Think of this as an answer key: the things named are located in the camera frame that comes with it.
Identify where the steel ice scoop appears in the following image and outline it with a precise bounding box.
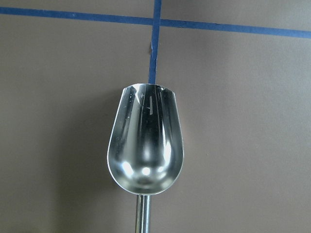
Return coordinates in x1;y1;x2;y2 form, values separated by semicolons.
107;83;184;233

